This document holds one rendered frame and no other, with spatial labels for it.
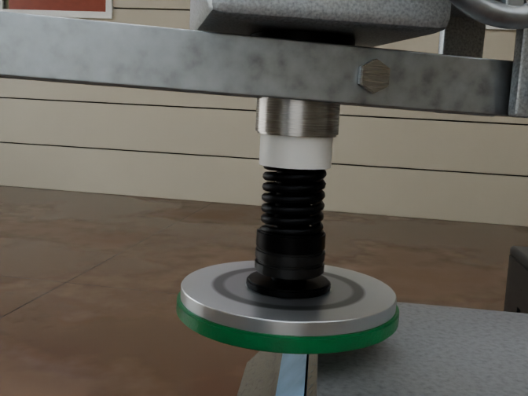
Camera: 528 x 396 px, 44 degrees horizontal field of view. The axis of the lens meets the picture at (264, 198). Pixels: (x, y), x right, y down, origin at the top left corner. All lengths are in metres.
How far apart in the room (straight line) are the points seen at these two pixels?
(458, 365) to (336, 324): 0.15
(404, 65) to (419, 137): 6.09
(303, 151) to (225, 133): 6.28
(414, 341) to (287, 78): 0.31
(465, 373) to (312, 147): 0.25
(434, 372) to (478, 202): 6.18
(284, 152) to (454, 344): 0.27
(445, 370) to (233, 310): 0.21
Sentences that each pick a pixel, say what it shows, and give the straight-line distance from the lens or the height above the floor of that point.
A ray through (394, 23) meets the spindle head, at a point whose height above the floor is 1.15.
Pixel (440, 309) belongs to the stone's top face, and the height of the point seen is 0.84.
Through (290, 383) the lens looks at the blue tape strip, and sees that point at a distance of 0.64.
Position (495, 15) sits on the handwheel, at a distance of 0.52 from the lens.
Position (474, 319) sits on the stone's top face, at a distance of 0.80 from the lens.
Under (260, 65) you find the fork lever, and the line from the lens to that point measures 0.56.
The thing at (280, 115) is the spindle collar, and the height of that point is 1.07.
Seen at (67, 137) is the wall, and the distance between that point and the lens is 7.51.
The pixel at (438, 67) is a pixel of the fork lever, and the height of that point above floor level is 1.12.
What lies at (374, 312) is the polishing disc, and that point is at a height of 0.90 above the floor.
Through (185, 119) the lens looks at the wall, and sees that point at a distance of 6.99.
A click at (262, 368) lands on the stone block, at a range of 0.75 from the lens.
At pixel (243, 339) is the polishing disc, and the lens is 0.56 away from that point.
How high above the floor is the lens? 1.08
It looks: 8 degrees down
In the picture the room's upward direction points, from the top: 3 degrees clockwise
